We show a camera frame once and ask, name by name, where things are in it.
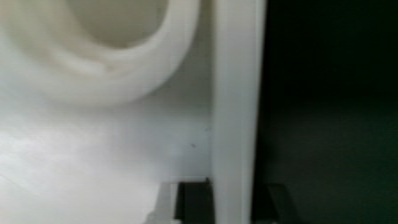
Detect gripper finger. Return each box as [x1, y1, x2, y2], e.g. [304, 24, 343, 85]
[254, 183, 297, 224]

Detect white square table top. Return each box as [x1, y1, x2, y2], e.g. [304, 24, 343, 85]
[0, 0, 266, 224]

